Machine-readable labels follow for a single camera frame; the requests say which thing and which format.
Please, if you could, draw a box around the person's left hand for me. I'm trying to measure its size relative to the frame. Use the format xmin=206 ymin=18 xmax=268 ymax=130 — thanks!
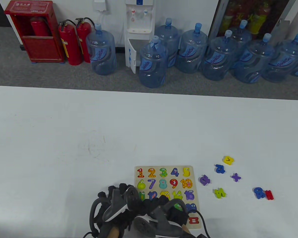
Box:
xmin=97 ymin=183 xmax=143 ymax=238

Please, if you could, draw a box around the person's right hand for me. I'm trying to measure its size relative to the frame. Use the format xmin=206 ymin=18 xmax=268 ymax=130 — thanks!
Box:
xmin=139 ymin=195 xmax=189 ymax=225

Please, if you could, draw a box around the wooden math block puzzle board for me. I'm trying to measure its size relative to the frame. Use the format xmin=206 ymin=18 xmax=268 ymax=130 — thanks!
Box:
xmin=134 ymin=166 xmax=201 ymax=230

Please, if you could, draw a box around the large blue math block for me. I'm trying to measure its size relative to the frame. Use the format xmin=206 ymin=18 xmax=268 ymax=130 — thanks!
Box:
xmin=253 ymin=187 xmax=266 ymax=200

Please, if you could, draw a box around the person's left forearm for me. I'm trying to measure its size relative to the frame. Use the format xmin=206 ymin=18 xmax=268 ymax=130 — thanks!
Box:
xmin=106 ymin=226 xmax=120 ymax=238

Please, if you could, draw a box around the row of blue water jugs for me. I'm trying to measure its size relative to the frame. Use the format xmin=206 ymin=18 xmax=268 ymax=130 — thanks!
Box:
xmin=85 ymin=18 xmax=298 ymax=89

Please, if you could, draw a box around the red fire extinguisher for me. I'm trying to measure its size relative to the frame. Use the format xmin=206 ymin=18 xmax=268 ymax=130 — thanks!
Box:
xmin=31 ymin=17 xmax=50 ymax=37
xmin=75 ymin=17 xmax=95 ymax=63
xmin=58 ymin=19 xmax=83 ymax=66

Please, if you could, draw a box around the red fire extinguisher cabinet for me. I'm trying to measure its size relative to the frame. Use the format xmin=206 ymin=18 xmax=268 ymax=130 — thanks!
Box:
xmin=4 ymin=0 xmax=65 ymax=63

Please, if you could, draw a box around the white water dispenser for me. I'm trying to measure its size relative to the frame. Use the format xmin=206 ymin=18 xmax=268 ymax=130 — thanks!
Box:
xmin=124 ymin=0 xmax=156 ymax=74

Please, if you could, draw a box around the black glove cable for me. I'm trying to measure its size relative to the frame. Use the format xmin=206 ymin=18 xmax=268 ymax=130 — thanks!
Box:
xmin=83 ymin=198 xmax=107 ymax=238
xmin=188 ymin=210 xmax=210 ymax=238

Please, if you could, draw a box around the white wall socket box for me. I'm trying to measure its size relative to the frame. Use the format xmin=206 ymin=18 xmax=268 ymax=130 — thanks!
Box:
xmin=94 ymin=0 xmax=107 ymax=11

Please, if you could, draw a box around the glass door fire hose cabinet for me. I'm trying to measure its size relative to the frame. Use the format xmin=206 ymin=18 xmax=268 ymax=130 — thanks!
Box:
xmin=209 ymin=0 xmax=298 ymax=47

